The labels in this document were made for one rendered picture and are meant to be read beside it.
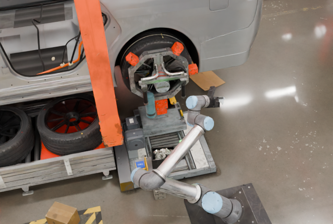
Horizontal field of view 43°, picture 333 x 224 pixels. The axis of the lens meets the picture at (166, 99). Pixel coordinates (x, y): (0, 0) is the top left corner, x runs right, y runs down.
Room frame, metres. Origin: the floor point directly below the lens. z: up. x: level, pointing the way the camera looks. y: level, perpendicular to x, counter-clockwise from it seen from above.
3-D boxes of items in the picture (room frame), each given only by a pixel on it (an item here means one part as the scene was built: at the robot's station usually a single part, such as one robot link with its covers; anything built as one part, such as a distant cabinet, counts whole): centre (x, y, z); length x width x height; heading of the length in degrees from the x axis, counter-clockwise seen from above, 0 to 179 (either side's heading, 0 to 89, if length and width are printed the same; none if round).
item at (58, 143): (2.92, 0.91, 0.39); 0.66 x 0.66 x 0.24
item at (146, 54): (3.01, 0.06, 0.85); 0.54 x 0.07 x 0.54; 100
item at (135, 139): (2.86, 0.34, 0.26); 0.42 x 0.18 x 0.35; 10
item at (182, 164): (2.32, 0.08, 0.44); 0.43 x 0.17 x 0.03; 100
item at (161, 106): (3.05, 0.06, 0.48); 0.16 x 0.12 x 0.17; 10
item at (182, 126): (3.18, 0.09, 0.13); 0.50 x 0.36 x 0.10; 100
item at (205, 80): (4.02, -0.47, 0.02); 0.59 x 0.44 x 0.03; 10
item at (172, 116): (3.18, 0.09, 0.32); 0.40 x 0.30 x 0.28; 100
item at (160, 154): (2.32, 0.05, 0.51); 0.20 x 0.14 x 0.13; 92
